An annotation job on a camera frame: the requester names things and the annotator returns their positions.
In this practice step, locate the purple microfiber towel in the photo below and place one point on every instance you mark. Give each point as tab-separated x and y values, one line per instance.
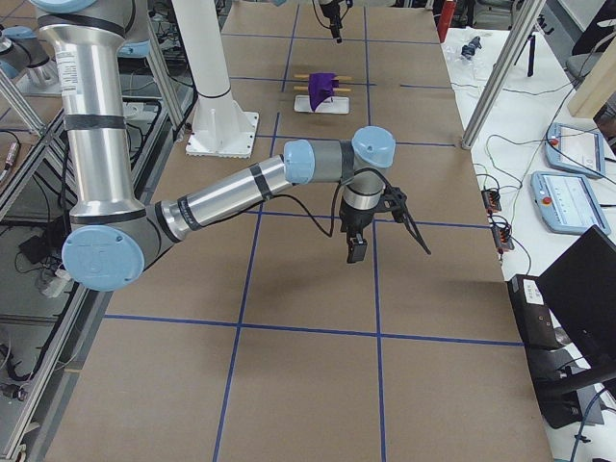
321	86

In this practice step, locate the dark blue object on table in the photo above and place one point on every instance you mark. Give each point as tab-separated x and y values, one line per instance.
469	49

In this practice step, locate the black monitor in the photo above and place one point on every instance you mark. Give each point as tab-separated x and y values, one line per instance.
579	288

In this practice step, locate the black tripod leg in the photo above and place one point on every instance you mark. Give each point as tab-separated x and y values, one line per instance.
531	55

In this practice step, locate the lower orange connector block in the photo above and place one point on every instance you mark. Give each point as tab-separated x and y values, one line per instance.
501	232

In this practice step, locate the wooden rack rod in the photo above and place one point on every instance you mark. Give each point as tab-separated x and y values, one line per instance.
334	90
300	76

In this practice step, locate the left wooden rack rod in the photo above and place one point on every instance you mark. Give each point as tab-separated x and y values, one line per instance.
334	90

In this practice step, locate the upper teach pendant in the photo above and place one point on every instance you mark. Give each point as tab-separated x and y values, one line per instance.
576	150

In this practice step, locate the right wooden rack rod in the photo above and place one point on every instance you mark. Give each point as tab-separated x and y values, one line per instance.
300	76

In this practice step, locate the aluminium frame cage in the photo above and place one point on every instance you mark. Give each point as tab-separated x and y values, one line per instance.
43	316

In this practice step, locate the red fire extinguisher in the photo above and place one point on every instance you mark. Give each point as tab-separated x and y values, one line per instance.
445	18

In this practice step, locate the lower teach pendant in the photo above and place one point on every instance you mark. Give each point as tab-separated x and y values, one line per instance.
566	203

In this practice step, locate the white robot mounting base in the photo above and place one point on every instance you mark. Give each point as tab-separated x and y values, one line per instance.
220	127

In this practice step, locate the black computer box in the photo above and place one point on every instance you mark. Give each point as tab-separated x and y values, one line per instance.
533	317

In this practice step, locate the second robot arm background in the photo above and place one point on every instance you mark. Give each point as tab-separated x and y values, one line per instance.
21	50

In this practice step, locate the upper orange connector block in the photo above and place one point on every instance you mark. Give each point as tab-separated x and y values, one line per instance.
492	200

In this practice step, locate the orange connector block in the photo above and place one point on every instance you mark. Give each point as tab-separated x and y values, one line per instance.
492	200
501	232

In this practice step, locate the wooden board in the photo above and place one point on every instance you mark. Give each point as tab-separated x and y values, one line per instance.
596	48

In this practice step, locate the black monitor stand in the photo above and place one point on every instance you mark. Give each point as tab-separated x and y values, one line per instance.
562	388

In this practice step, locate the white towel rack base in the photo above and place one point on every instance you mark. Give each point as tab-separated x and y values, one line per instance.
334	105

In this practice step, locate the teach pendant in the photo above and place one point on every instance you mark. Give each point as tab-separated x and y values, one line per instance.
566	203
576	150

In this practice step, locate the aluminium frame post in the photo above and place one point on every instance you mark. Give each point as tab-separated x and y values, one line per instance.
511	50

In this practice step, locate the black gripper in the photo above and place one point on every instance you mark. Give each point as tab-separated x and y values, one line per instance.
354	220
328	14

